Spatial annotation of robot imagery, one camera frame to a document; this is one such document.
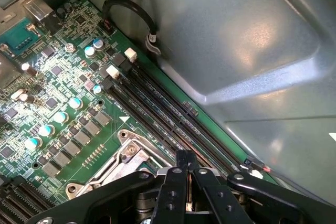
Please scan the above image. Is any green motherboard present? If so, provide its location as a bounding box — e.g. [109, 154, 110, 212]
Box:
[0, 0, 279, 224]

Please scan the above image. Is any RAM slot with white latch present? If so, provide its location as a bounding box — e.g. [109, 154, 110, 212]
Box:
[124, 47, 244, 172]
[106, 65, 216, 172]

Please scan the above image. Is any RAM slot with black latch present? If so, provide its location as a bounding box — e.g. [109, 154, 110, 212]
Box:
[101, 77, 190, 156]
[115, 53, 232, 176]

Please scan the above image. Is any grey square inductor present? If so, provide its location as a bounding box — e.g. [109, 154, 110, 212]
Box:
[41, 162, 60, 178]
[84, 121, 101, 136]
[53, 152, 71, 167]
[74, 131, 91, 146]
[94, 111, 111, 126]
[64, 141, 81, 156]

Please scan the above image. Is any black expansion slot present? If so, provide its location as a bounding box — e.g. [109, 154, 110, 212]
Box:
[14, 180, 64, 210]
[0, 192, 40, 224]

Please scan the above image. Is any grey metal PC case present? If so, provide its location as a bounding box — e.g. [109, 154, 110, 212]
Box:
[0, 0, 336, 209]

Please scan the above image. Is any dark silver-topped capacitor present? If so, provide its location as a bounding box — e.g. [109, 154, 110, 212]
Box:
[21, 62, 39, 77]
[19, 93, 36, 104]

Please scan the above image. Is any blue rear port connector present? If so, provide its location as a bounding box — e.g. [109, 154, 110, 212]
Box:
[0, 18, 43, 57]

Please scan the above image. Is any silver rear port housing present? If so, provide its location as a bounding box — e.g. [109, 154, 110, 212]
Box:
[22, 0, 55, 22]

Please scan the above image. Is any white plug with red wire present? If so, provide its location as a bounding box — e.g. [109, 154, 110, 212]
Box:
[239, 158, 271, 180]

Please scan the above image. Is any silver CPU socket frame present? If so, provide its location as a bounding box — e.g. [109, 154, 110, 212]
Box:
[65, 129, 179, 200]

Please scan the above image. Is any black looped cable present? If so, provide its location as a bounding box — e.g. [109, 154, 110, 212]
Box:
[101, 0, 161, 56]

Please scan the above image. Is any black cable header plug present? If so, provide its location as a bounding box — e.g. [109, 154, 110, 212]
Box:
[98, 19, 116, 36]

